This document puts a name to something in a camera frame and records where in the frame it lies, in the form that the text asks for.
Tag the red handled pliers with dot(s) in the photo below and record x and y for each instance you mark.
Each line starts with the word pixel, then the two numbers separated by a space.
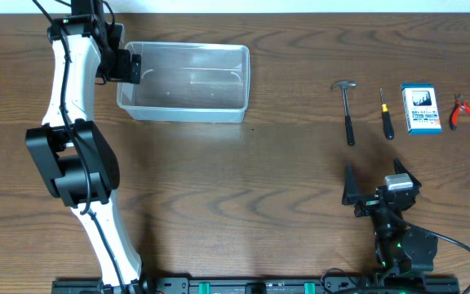
pixel 459 106

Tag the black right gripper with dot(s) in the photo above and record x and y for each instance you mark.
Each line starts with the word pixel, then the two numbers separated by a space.
pixel 373 202

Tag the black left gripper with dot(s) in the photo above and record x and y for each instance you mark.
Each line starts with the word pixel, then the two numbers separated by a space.
pixel 135 68

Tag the screwdriver yellow collar black handle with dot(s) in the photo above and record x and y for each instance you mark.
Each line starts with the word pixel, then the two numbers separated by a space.
pixel 387 123

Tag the blue white screwdriver box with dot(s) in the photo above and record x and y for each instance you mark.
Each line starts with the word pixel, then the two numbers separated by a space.
pixel 420 105

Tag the small claw hammer black handle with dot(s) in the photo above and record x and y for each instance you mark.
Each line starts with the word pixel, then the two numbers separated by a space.
pixel 344 85

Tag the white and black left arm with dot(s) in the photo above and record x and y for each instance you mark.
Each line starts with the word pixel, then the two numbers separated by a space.
pixel 75 161

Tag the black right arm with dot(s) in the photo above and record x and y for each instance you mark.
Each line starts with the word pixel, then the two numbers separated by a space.
pixel 398 247

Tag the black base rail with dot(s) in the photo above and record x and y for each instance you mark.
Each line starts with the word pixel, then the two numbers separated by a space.
pixel 333 283

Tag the clear plastic container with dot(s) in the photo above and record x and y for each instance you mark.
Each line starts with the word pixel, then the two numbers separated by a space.
pixel 188 82

